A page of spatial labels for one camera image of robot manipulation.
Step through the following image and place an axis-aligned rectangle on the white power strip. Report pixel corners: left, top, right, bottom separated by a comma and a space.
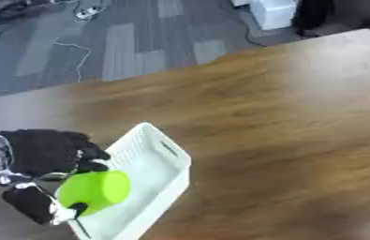
74, 5, 108, 21

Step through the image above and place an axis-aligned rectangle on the lime green plastic cup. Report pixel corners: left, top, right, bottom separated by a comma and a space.
54, 170, 132, 218

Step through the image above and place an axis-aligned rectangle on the white cable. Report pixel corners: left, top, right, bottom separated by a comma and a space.
52, 37, 95, 83

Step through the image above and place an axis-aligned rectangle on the white box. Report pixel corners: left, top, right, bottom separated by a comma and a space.
230, 0, 300, 31

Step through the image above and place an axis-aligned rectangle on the white plastic basket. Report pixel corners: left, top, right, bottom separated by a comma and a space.
65, 122, 193, 240

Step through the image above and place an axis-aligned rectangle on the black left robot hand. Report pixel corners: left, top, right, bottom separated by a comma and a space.
0, 128, 112, 239

